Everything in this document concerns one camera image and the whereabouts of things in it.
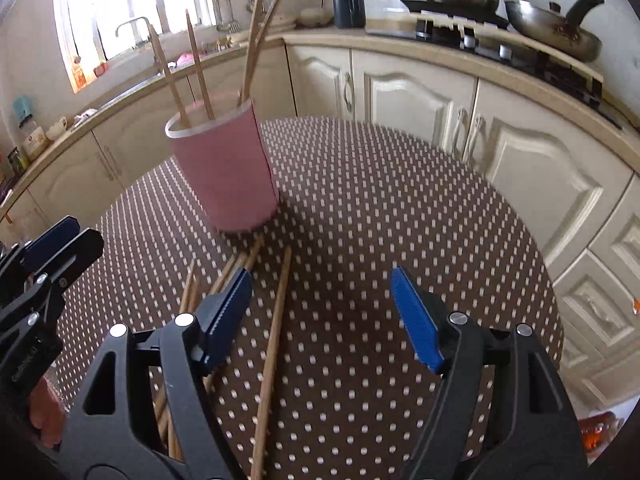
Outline cream lower kitchen cabinets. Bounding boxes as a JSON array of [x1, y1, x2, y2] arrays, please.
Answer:
[[1, 34, 639, 408]]

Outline chrome sink faucet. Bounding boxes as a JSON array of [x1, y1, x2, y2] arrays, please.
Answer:
[[115, 15, 151, 47]]

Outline wooden chopstick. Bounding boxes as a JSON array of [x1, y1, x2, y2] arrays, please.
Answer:
[[239, 0, 262, 105], [166, 410, 183, 462], [207, 233, 266, 296], [250, 0, 280, 85], [148, 24, 191, 128], [250, 246, 292, 480], [179, 259, 195, 314], [186, 10, 216, 120]]

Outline small white cup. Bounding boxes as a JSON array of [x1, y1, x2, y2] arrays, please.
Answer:
[[46, 117, 68, 142]]

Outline person's left hand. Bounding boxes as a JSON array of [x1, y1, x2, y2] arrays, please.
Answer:
[[29, 377, 66, 448]]

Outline dark blue electric kettle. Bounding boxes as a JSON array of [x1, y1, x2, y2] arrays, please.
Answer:
[[333, 0, 367, 29]]

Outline stainless steel sink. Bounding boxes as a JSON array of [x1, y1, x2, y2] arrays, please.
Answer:
[[88, 42, 246, 110]]

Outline stack of white plates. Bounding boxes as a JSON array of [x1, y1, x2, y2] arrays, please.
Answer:
[[267, 13, 297, 35]]

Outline white bowl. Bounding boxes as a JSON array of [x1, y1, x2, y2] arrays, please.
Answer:
[[297, 8, 333, 28]]

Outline glass bottle with teal cap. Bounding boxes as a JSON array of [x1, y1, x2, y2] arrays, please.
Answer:
[[13, 96, 50, 162]]

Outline kitchen window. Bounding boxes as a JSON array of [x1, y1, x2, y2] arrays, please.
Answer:
[[53, 0, 217, 93]]

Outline black gas stove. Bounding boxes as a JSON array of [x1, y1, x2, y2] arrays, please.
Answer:
[[366, 0, 622, 129]]

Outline brown polka dot tablecloth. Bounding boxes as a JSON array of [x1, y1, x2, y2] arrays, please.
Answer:
[[58, 118, 564, 479]]

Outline pink cylindrical utensil holder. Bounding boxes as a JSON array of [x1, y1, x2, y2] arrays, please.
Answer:
[[165, 90, 279, 233]]

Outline steel wok with black handle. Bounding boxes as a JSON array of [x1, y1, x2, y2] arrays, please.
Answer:
[[504, 0, 605, 63]]

